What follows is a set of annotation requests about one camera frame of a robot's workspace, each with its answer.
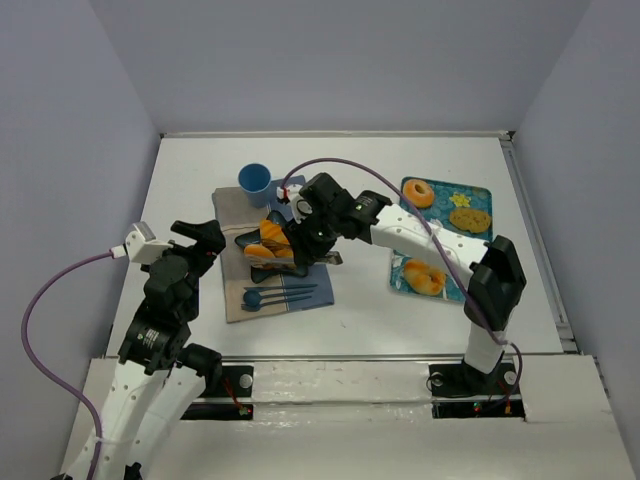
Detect large twisted orange bread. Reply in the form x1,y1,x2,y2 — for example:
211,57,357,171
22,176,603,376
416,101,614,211
403,258,447,296

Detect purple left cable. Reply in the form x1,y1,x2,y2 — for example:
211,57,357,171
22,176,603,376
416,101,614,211
23,247,126,480

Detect orange sugared donut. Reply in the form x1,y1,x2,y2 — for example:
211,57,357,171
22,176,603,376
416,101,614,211
402,179,435,209

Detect blue plastic spoon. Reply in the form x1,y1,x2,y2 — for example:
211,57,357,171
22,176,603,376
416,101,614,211
243,290,312,305

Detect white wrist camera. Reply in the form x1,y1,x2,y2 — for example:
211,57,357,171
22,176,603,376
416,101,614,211
276,184,313,224
124,221,172,265

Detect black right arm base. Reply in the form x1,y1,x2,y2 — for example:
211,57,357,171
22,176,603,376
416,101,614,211
425,363,526,420

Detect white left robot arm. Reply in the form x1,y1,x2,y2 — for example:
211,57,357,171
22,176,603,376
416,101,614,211
61,220,226,479

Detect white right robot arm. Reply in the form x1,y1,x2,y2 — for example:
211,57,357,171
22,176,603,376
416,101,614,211
276,173,526,395

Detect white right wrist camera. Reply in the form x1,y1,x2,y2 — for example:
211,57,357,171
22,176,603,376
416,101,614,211
276,184,313,224

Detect small round orange bun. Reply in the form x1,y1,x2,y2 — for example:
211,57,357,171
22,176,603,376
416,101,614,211
244,244,275,259

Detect blue star-shaped dish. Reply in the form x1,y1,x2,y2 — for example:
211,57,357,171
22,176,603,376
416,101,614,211
234,210,309,284

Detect stainless steel tongs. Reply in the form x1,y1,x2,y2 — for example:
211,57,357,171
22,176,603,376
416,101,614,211
244,252,344,269

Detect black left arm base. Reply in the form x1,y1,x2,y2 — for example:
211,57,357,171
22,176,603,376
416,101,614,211
181,364,254,421

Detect orange striped croissant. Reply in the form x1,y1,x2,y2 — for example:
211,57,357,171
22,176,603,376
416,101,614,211
259,219,294,258

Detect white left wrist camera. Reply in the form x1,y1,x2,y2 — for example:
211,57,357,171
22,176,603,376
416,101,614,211
124,221,172,265

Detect light blue plastic cup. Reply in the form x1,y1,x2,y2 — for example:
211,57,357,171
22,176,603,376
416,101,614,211
238,163,271,208

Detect blue beige striped placemat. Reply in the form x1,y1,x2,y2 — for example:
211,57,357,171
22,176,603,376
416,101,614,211
212,180,334,324

